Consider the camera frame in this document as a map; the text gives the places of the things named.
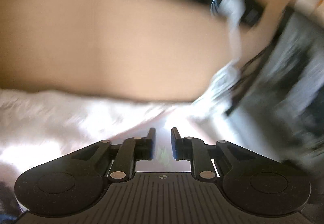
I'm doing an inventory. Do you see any white textured table cloth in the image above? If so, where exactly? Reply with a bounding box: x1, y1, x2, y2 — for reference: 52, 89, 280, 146
1, 89, 278, 216

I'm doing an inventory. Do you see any white coiled charger cable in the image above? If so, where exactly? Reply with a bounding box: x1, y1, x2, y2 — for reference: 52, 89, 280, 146
194, 0, 248, 113

